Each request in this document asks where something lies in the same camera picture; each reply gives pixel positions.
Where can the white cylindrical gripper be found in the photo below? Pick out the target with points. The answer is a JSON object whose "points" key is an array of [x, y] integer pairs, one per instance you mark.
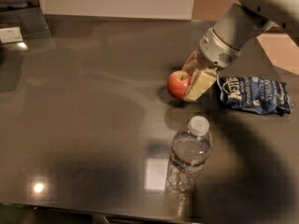
{"points": [[215, 50]]}

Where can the red apple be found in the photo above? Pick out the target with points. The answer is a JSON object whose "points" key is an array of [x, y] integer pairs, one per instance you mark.
{"points": [[178, 83]]}

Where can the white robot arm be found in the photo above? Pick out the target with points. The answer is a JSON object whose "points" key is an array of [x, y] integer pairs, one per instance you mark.
{"points": [[249, 18]]}

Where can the clear plastic water bottle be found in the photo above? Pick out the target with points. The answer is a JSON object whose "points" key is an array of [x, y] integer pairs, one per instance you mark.
{"points": [[190, 148]]}

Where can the blue potato chip bag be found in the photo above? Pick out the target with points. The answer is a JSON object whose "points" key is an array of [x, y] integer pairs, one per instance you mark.
{"points": [[257, 95]]}

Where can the white label card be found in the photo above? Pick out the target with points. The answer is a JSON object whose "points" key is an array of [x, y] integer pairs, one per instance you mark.
{"points": [[10, 35]]}

